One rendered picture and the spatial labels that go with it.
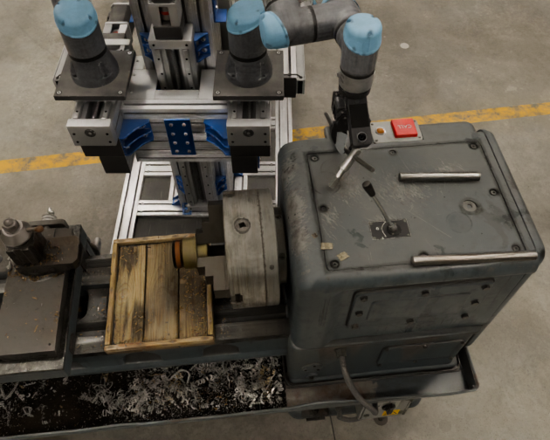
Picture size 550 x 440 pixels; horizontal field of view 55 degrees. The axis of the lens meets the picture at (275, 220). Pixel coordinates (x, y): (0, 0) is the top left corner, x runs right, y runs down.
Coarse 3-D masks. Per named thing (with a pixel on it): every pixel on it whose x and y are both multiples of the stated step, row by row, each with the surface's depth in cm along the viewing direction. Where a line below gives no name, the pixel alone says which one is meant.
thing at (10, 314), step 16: (32, 224) 159; (48, 224) 159; (64, 224) 160; (16, 272) 149; (16, 288) 146; (32, 288) 146; (48, 288) 146; (64, 288) 148; (16, 304) 144; (32, 304) 144; (48, 304) 144; (64, 304) 148; (0, 320) 141; (16, 320) 141; (32, 320) 141; (48, 320) 141; (0, 336) 139; (16, 336) 139; (32, 336) 139; (48, 336) 139; (0, 352) 136; (16, 352) 136; (32, 352) 136; (48, 352) 137
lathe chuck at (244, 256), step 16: (224, 192) 137; (240, 192) 136; (256, 192) 135; (224, 208) 129; (240, 208) 129; (256, 208) 129; (224, 224) 127; (256, 224) 127; (224, 240) 126; (240, 240) 125; (256, 240) 126; (240, 256) 125; (256, 256) 126; (240, 272) 126; (256, 272) 126; (240, 288) 128; (256, 288) 129; (240, 304) 133; (256, 304) 134
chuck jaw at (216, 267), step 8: (224, 256) 137; (200, 264) 136; (208, 264) 136; (216, 264) 136; (224, 264) 136; (200, 272) 137; (208, 272) 134; (216, 272) 134; (224, 272) 134; (208, 280) 135; (216, 280) 132; (224, 280) 132; (216, 288) 131; (224, 288) 131; (216, 296) 133; (224, 296) 133; (232, 296) 131; (240, 296) 131
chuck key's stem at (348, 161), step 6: (354, 150) 127; (360, 150) 127; (348, 156) 127; (342, 162) 128; (348, 162) 127; (342, 168) 128; (348, 168) 128; (336, 174) 129; (342, 174) 128; (336, 180) 129; (330, 186) 129
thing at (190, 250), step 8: (176, 240) 139; (184, 240) 138; (192, 240) 138; (176, 248) 137; (184, 248) 136; (192, 248) 136; (200, 248) 137; (208, 248) 143; (176, 256) 136; (184, 256) 136; (192, 256) 136; (200, 256) 137; (208, 256) 143; (176, 264) 137; (184, 264) 137; (192, 264) 137
